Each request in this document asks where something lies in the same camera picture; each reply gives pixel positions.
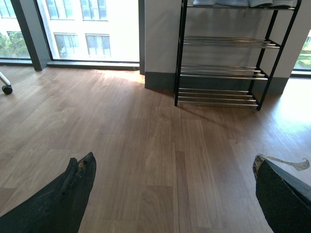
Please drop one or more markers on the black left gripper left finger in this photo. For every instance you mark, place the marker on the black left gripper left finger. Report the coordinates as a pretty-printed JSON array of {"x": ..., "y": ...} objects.
[{"x": 58, "y": 207}]

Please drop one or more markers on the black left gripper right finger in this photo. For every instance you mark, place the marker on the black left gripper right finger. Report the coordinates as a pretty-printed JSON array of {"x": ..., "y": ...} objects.
[{"x": 284, "y": 199}]

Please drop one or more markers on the black metal shoe rack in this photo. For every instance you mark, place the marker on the black metal shoe rack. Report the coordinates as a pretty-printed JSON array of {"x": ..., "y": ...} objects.
[{"x": 230, "y": 55}]

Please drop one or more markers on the white office chair on casters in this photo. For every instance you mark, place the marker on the white office chair on casters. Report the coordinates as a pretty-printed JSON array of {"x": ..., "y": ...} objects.
[{"x": 7, "y": 88}]

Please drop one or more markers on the grey knit sneaker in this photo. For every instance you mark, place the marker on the grey knit sneaker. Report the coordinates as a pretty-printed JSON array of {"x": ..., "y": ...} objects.
[
  {"x": 282, "y": 3},
  {"x": 259, "y": 3}
]

